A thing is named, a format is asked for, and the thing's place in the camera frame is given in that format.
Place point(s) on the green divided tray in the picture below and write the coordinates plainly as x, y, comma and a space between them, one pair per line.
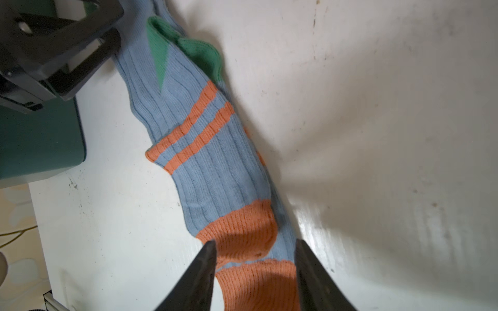
41, 144

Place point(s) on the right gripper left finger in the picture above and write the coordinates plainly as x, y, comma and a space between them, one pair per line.
194, 289

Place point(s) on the blue striped sock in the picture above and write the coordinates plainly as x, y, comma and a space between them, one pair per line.
177, 92

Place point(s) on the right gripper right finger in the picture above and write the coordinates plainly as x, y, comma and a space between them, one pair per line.
317, 290

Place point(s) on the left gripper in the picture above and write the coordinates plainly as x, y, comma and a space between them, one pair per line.
21, 50

